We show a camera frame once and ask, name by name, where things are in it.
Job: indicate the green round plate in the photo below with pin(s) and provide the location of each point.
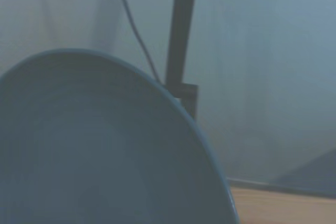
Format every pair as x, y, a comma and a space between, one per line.
92, 142

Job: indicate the black camera stand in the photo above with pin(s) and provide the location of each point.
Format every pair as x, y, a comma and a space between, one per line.
181, 37

